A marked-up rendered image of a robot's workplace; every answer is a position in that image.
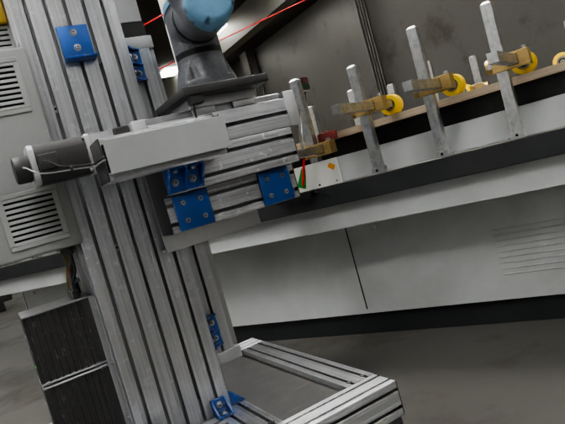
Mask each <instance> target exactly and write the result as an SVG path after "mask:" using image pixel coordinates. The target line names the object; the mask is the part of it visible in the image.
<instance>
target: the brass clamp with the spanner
mask: <svg viewBox="0 0 565 424"><path fill-rule="evenodd" d="M321 145H322V148H323V153H320V154H317V155H313V156H307V157H305V160H308V159H312V158H316V157H318V156H323V155H327V154H330V153H333V152H336V151H337V148H336V144H335V139H333V140H327V141H324V142H320V143H318V144H315V145H312V146H307V147H305V148H304V149H306V148H310V147H314V146H321Z"/></svg>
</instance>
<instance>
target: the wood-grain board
mask: <svg viewBox="0 0 565 424"><path fill-rule="evenodd" d="M559 72H565V62H561V63H558V64H556V65H553V66H548V67H545V68H542V69H539V70H536V71H533V72H528V73H526V74H523V75H520V76H517V77H512V78H511V79H512V83H513V86H517V85H520V84H523V83H526V82H531V81H534V80H536V79H540V78H543V77H548V76H551V75H553V74H557V73H559ZM498 91H500V88H499V83H498V82H496V83H493V84H490V85H488V86H484V87H480V88H477V89H473V90H471V91H468V92H465V93H460V94H458V95H455V96H451V97H449V98H444V99H441V100H438V101H437V103H438V106H439V109H441V108H444V107H446V106H450V105H453V104H456V103H460V102H464V101H467V100H469V99H473V98H477V97H481V96H483V95H486V94H490V93H494V92H498ZM424 113H427V112H426V108H425V105H422V106H419V107H416V108H413V109H408V110H405V111H403V112H400V113H396V114H392V115H389V116H386V117H383V118H381V119H375V120H373V124H374V127H375V128H377V127H379V126H383V125H387V124H391V123H393V122H396V121H400V120H402V119H407V118H410V117H413V116H416V115H419V114H424ZM360 132H362V125H357V126H353V127H351V128H348V129H345V130H340V131H337V135H338V138H337V139H340V138H343V137H346V136H349V135H354V134H357V133H360ZM337 139H335V140H337Z"/></svg>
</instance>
